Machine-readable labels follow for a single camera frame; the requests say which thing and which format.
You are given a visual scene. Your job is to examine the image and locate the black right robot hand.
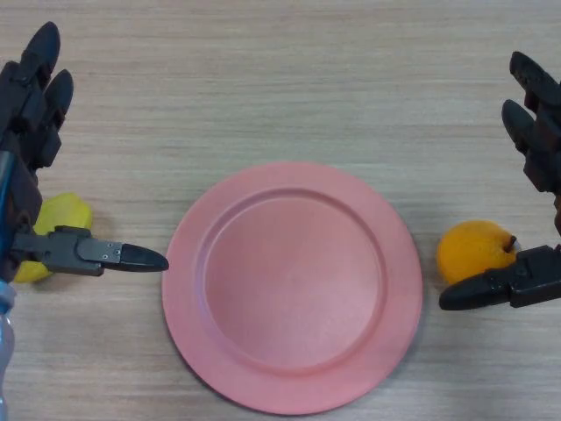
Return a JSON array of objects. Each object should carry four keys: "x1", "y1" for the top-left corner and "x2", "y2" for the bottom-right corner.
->
[{"x1": 438, "y1": 51, "x2": 561, "y2": 311}]

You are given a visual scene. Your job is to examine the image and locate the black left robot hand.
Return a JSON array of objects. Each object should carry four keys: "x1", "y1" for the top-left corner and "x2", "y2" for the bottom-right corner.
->
[{"x1": 0, "y1": 21, "x2": 170, "y2": 282}]

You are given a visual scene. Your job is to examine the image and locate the yellow green starfruit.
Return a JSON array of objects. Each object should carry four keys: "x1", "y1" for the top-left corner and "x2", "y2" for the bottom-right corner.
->
[{"x1": 12, "y1": 192, "x2": 94, "y2": 284}]

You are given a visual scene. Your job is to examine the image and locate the pink round plate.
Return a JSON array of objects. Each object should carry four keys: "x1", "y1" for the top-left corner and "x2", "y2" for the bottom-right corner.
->
[{"x1": 160, "y1": 161, "x2": 424, "y2": 416}]

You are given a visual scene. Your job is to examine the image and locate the orange pear with stem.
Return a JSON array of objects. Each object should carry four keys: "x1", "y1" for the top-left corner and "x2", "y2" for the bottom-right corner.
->
[{"x1": 436, "y1": 219, "x2": 519, "y2": 285}]

